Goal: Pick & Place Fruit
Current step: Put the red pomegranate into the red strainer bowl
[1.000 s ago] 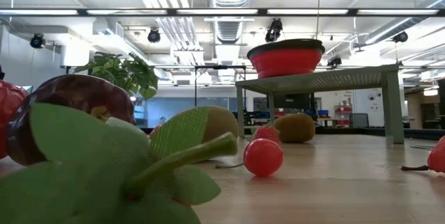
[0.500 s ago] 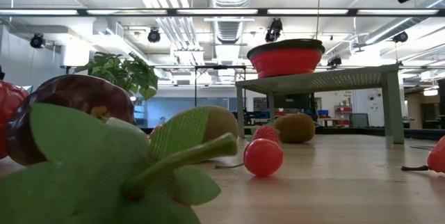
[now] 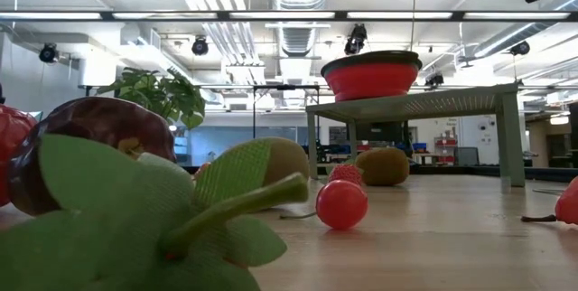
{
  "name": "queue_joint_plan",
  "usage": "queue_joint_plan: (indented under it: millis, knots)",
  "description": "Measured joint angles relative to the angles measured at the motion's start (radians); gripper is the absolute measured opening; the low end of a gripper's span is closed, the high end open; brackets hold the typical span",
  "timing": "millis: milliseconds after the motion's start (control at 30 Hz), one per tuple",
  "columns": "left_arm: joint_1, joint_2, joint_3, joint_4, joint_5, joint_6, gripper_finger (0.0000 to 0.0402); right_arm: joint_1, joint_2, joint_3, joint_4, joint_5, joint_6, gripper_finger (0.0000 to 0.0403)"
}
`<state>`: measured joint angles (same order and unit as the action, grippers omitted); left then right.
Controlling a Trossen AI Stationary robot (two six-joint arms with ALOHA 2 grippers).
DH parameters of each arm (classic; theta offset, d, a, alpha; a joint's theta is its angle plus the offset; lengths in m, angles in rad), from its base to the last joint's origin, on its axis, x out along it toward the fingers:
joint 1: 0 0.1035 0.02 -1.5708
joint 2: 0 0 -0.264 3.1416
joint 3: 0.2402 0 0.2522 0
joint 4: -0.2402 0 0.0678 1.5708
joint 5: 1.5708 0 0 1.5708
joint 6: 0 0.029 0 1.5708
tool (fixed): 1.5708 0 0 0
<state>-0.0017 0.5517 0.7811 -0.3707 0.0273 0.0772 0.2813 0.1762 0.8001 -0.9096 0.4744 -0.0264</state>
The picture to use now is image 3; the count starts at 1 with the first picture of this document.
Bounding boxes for brown kiwi fruit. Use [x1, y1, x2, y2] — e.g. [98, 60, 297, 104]
[225, 136, 312, 183]
[355, 146, 411, 187]

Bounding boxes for red strawberry green leaves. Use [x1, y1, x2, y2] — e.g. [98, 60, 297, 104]
[0, 133, 312, 291]
[327, 163, 364, 187]

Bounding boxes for dark red apple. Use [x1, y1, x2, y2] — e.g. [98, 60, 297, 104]
[7, 96, 178, 218]

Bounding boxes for large bright red apple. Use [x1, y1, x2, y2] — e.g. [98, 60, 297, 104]
[0, 104, 40, 209]

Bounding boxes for small orange red fruit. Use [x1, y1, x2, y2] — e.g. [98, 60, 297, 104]
[520, 175, 578, 226]

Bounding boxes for black background stand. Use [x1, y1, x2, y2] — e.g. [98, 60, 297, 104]
[250, 83, 322, 141]

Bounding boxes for red cherry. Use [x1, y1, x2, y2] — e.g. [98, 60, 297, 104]
[278, 179, 369, 231]

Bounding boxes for red collapsible colander grey rim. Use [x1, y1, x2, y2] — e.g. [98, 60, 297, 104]
[320, 50, 424, 103]

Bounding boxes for black ceiling spotlight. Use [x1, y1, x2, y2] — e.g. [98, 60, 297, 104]
[424, 71, 445, 89]
[191, 36, 210, 57]
[343, 23, 368, 56]
[38, 42, 60, 64]
[508, 40, 532, 57]

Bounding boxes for pale green perforated metal shelf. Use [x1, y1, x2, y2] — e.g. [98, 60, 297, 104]
[305, 82, 527, 189]

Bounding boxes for green plant in white pot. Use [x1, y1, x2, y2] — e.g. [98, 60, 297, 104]
[96, 66, 207, 132]

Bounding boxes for shelf with red bins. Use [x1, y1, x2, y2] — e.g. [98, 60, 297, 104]
[433, 135, 458, 165]

